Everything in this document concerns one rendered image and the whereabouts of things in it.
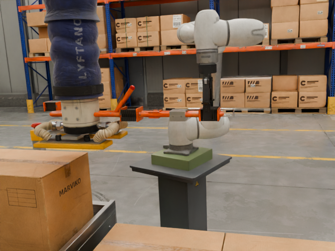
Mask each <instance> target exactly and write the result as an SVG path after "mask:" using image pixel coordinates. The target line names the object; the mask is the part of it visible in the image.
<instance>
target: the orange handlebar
mask: <svg viewBox="0 0 335 251"><path fill-rule="evenodd" d="M169 112H170V111H162V110H150V111H142V112H139V117H148V118H149V119H159V118H160V117H169ZM49 115H50V116H51V117H62V111H52V112H50V113H49ZM222 116H224V112H223V111H220V112H219V117H222ZM94 117H120V112H114V111H99V112H95V113H94ZM185 117H199V115H198V111H187V112H185Z"/></svg>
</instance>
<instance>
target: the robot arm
mask: <svg viewBox="0 0 335 251"><path fill-rule="evenodd" d="M265 33H266V29H265V25H264V24H263V22H261V21H259V20H256V19H247V18H238V19H233V20H221V19H219V15H218V14H217V12H216V11H215V10H213V9H207V10H202V11H200V12H199V13H198V14H197V15H196V18H195V21H193V22H189V23H184V24H182V25H180V26H179V27H178V29H177V37H178V39H179V41H181V42H182V43H187V44H188V43H190V44H195V46H196V50H197V51H196V59H197V63H200V65H198V72H199V74H204V78H203V79H202V103H201V104H202V105H203V120H204V121H200V122H199V117H188V119H187V120H186V121H185V122H170V121H169V122H168V138H169V144H164V145H163V148H165V149H166V150H164V154H176V155H183V156H189V155H190V154H191V153H193V152H194V151H195V150H197V149H198V146H193V143H192V141H193V140H195V139H209V138H216V137H220V136H223V135H225V134H226V133H227V132H228V131H229V129H230V121H229V118H228V117H221V119H220V120H219V121H210V120H211V116H210V107H219V95H220V79H221V66H222V52H223V51H224V50H225V47H226V46H232V47H245V46H253V45H256V44H258V43H260V42H262V40H263V39H264V38H265Z"/></svg>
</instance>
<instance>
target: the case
mask: <svg viewBox="0 0 335 251"><path fill-rule="evenodd" d="M93 217H94V214H93V203H92V192H91V181H90V170H89V159H88V152H74V151H49V150H24V149H0V251H59V250H60V249H61V248H62V247H63V246H64V245H65V244H66V243H67V242H68V241H69V240H70V239H71V238H72V237H73V236H74V235H75V234H76V233H78V232H79V231H80V230H81V229H82V228H83V227H84V226H85V225H86V224H87V223H88V222H89V221H90V220H91V219H92V218H93Z"/></svg>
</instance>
